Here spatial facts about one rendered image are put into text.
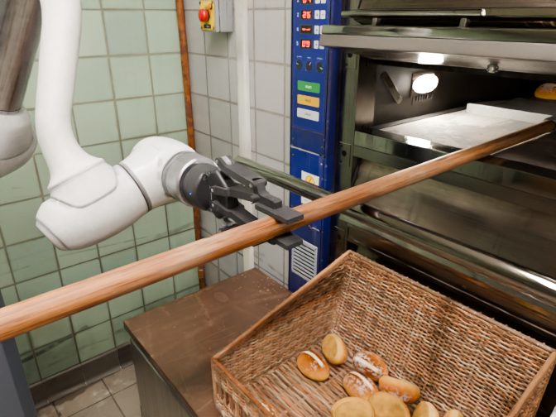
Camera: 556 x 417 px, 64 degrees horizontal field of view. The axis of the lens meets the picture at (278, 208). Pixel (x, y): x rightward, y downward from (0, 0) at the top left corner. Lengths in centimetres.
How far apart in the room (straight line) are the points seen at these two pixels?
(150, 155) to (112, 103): 99
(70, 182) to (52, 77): 17
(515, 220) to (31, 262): 158
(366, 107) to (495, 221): 44
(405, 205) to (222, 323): 67
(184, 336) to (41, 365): 84
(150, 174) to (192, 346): 69
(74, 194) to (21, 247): 108
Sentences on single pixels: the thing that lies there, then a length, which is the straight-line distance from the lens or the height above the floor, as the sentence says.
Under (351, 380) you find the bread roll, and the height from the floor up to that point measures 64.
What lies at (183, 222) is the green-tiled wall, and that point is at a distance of 205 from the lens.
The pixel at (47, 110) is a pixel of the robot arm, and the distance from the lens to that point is 82.
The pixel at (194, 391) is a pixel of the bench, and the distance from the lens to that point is 125.
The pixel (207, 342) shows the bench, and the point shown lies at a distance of 138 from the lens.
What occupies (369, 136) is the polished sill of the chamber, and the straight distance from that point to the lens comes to 119.
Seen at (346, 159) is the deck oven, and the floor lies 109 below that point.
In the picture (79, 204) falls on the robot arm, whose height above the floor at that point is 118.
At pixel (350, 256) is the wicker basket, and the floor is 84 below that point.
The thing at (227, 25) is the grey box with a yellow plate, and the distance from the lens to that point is 159.
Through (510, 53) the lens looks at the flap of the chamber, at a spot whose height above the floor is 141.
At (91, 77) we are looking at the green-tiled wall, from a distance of 177.
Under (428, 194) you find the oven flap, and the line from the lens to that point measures 114.
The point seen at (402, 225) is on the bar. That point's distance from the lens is 69.
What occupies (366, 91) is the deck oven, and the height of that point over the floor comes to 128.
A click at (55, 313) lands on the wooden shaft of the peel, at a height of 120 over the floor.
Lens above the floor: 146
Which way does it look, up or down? 23 degrees down
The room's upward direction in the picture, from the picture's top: straight up
